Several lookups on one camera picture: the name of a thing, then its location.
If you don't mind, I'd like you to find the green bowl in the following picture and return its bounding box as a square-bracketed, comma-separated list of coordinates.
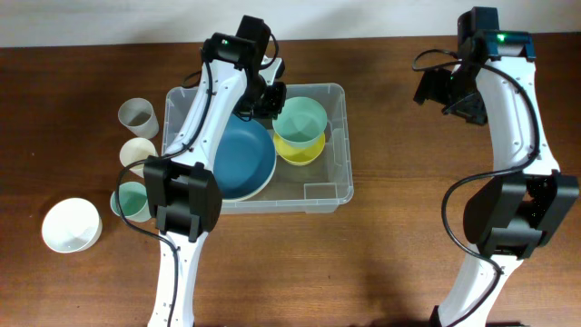
[272, 96, 327, 148]

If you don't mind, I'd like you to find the blue plate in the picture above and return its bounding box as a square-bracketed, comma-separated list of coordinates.
[213, 115, 277, 190]

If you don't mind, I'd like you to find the yellow bowl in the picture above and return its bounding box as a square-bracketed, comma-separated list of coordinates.
[273, 134, 326, 166]

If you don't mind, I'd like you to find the beige plate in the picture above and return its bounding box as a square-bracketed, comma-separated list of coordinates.
[216, 157, 277, 203]

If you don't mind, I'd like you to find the grey cup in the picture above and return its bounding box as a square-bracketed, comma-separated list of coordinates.
[118, 98, 159, 139]

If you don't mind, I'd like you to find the white bowl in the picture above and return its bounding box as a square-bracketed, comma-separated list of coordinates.
[42, 198, 103, 253]

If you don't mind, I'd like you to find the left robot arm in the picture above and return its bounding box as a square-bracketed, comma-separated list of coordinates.
[143, 15, 286, 326]

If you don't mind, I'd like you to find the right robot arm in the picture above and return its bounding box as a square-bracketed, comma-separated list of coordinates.
[412, 6, 580, 326]

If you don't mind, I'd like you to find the clear plastic storage bin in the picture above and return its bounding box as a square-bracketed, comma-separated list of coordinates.
[156, 83, 355, 217]

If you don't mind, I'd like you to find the cream cup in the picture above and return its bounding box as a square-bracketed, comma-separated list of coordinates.
[119, 137, 158, 168]

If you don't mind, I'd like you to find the green cup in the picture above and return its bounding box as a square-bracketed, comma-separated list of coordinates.
[119, 182, 152, 223]

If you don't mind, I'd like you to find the right black cable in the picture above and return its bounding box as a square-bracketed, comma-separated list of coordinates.
[410, 47, 542, 327]

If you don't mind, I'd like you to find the black cable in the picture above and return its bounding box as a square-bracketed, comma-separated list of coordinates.
[410, 47, 542, 327]
[113, 31, 281, 327]

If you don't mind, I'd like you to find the left black cable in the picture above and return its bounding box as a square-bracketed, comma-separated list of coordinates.
[113, 31, 281, 327]

